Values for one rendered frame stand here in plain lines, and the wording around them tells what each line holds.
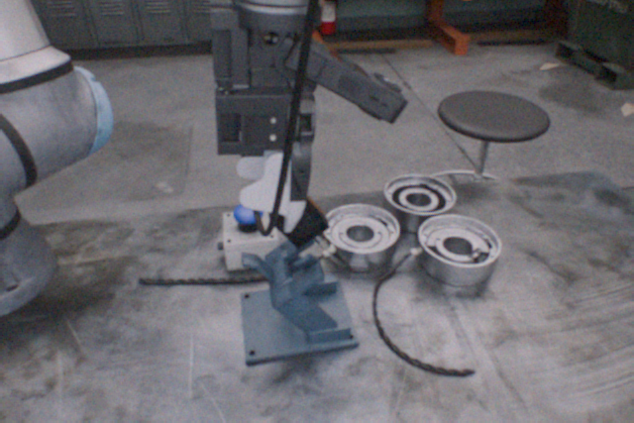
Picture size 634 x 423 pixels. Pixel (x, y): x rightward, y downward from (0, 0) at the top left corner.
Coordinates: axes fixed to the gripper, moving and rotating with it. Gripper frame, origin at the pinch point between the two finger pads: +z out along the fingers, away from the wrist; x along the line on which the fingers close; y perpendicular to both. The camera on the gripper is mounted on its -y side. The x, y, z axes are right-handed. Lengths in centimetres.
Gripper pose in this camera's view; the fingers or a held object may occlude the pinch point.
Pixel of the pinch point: (292, 210)
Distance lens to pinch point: 48.8
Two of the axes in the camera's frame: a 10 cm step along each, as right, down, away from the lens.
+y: -9.8, 0.5, -1.9
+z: -0.7, 8.4, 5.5
